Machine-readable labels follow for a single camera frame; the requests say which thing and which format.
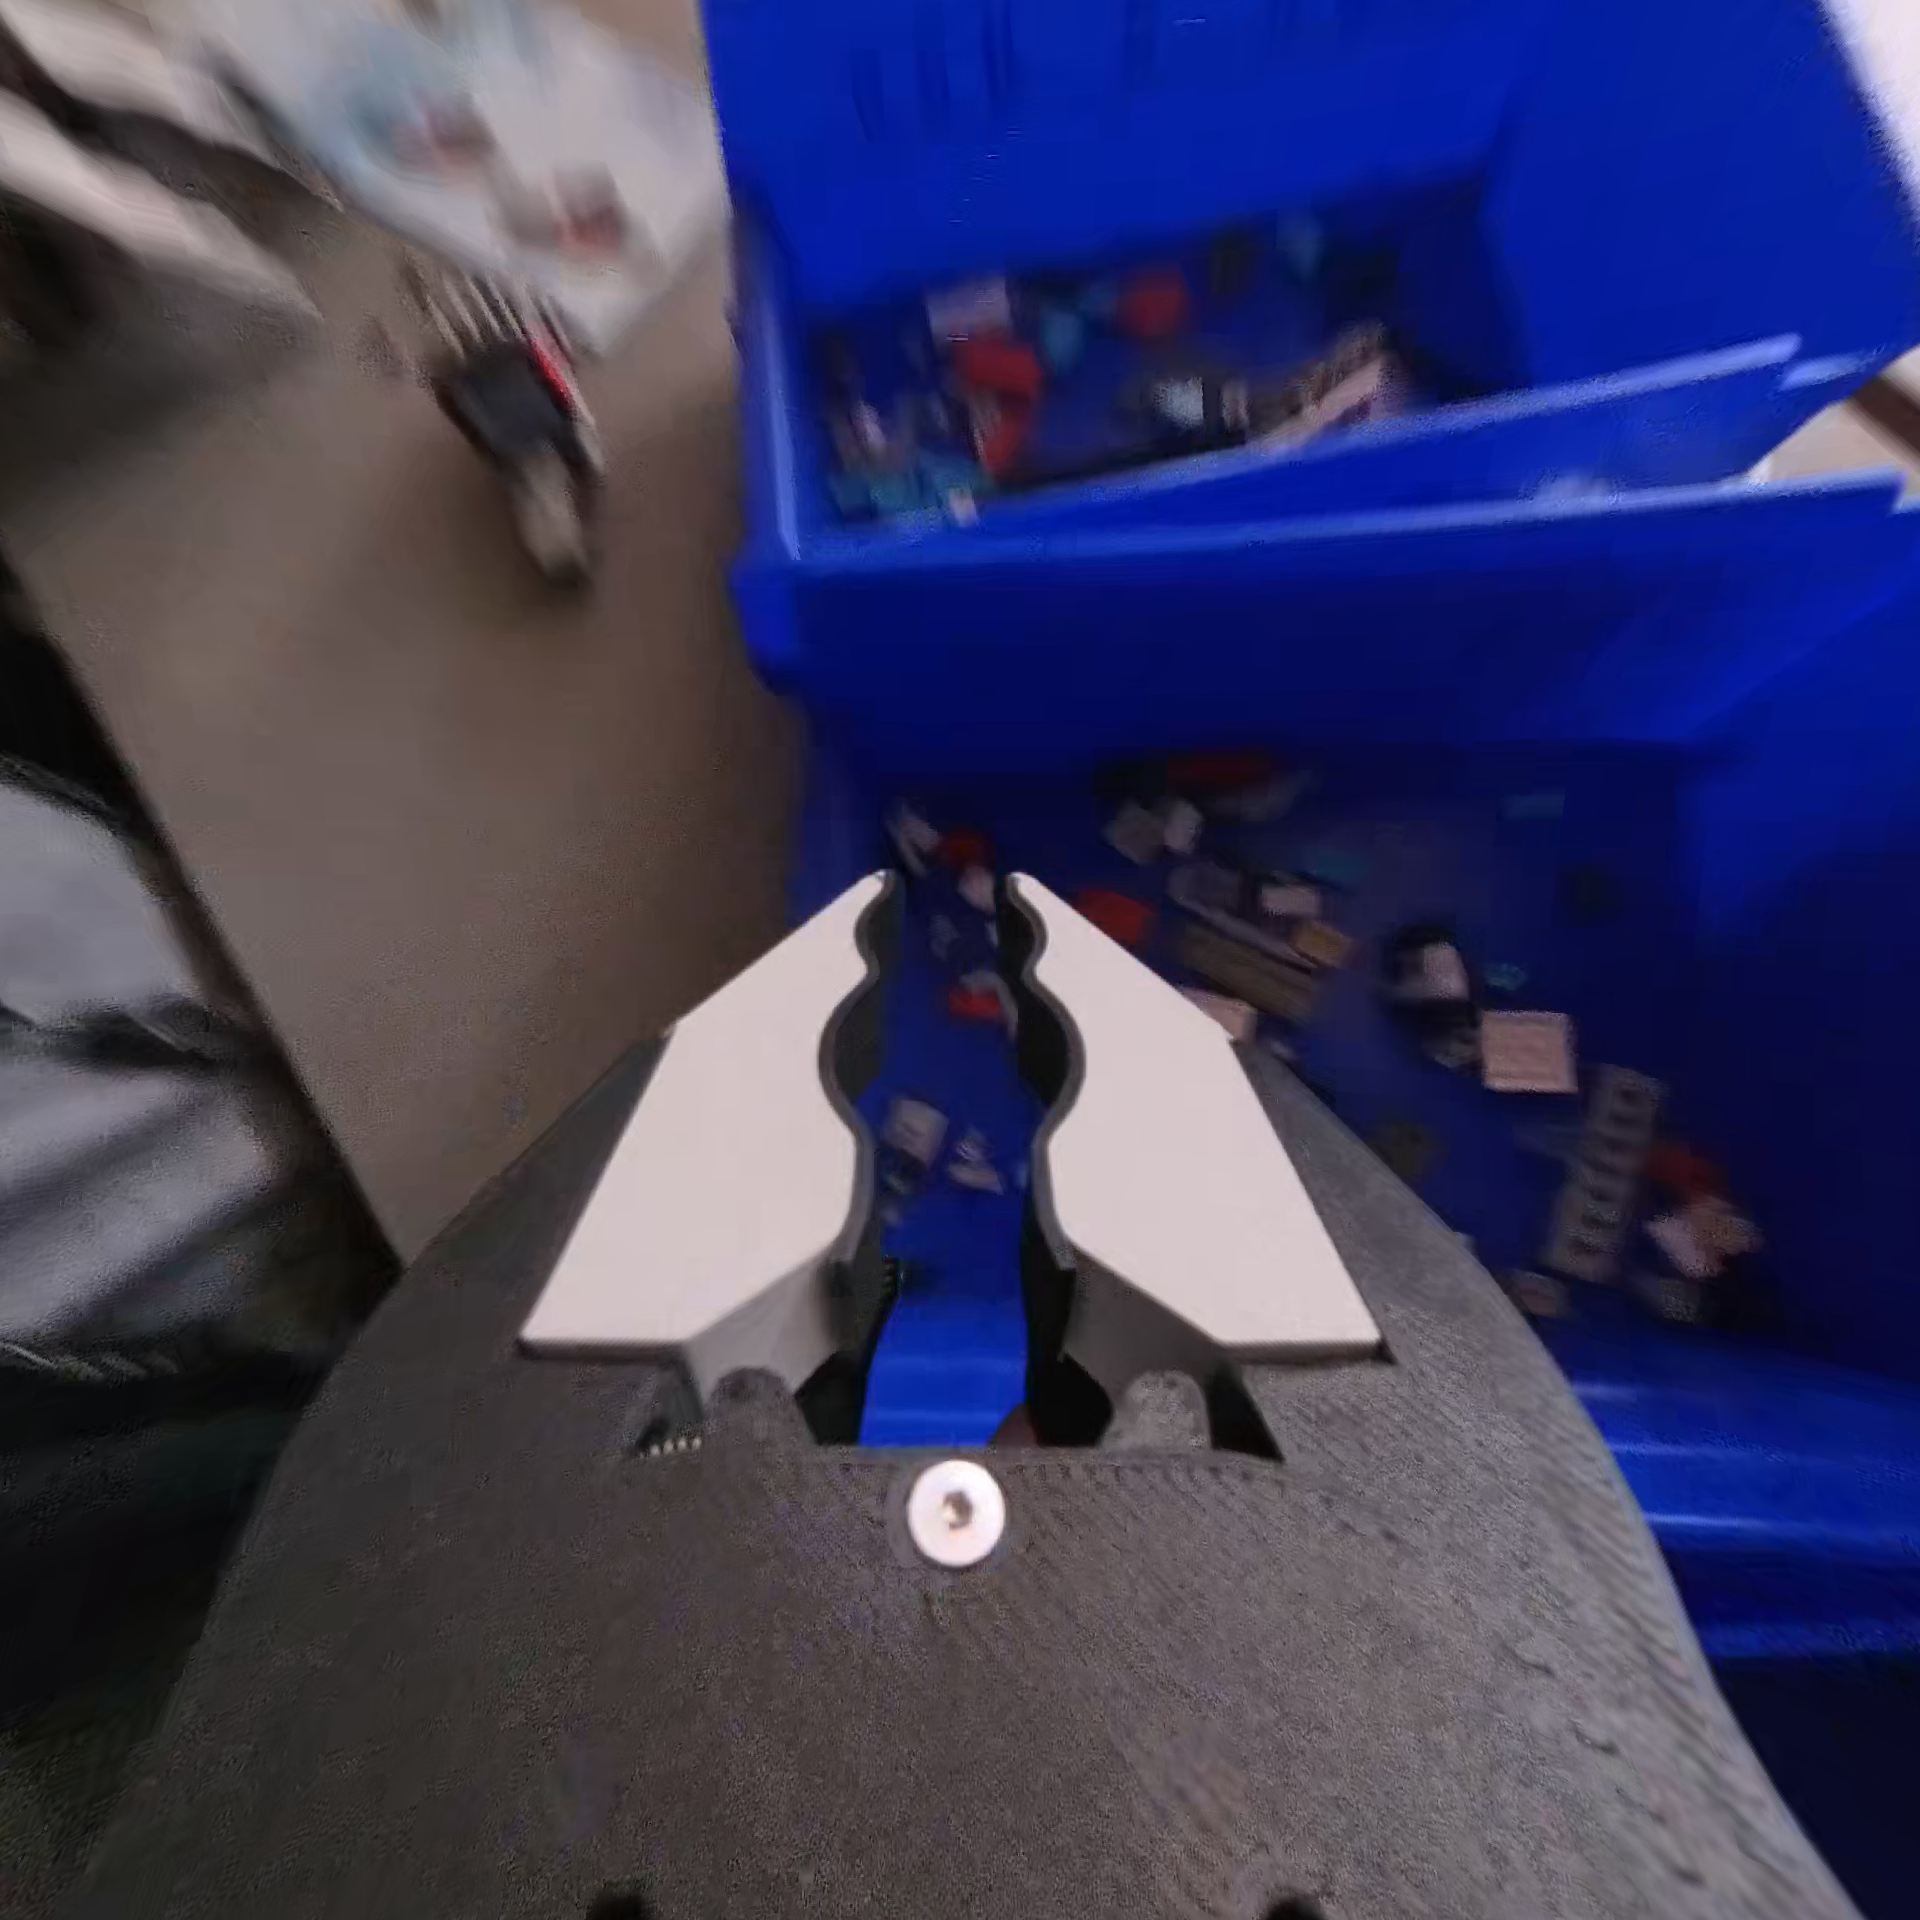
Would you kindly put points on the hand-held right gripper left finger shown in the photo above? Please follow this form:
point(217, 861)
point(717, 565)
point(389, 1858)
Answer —
point(721, 1142)

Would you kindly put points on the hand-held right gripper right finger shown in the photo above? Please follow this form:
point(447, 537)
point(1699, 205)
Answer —
point(1185, 1142)

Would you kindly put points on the pile of toy bricks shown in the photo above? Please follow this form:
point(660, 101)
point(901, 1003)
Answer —
point(1530, 1050)
point(1005, 375)

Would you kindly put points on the blue plastic bin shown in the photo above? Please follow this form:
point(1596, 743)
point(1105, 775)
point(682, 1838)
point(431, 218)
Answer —
point(1201, 90)
point(1724, 675)

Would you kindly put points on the red and black brick model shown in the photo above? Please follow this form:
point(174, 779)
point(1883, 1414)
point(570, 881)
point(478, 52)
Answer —
point(518, 406)

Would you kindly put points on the open instruction booklet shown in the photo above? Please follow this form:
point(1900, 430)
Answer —
point(494, 135)

